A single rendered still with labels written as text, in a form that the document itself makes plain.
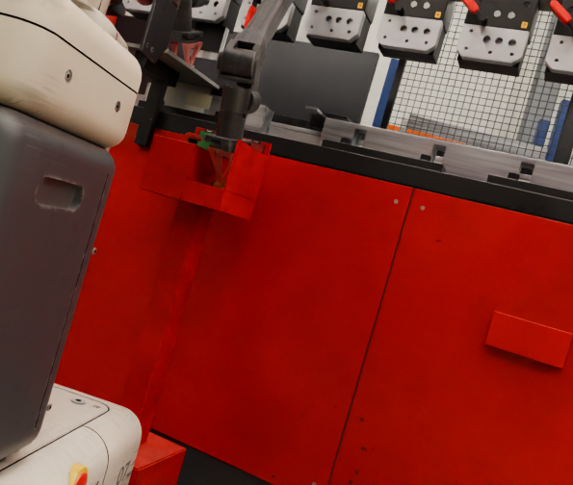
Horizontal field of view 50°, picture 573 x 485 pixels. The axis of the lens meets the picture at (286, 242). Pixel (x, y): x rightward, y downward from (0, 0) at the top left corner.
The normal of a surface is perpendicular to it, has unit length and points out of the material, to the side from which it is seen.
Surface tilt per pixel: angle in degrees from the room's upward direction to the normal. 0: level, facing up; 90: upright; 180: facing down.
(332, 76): 90
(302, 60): 90
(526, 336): 90
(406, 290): 90
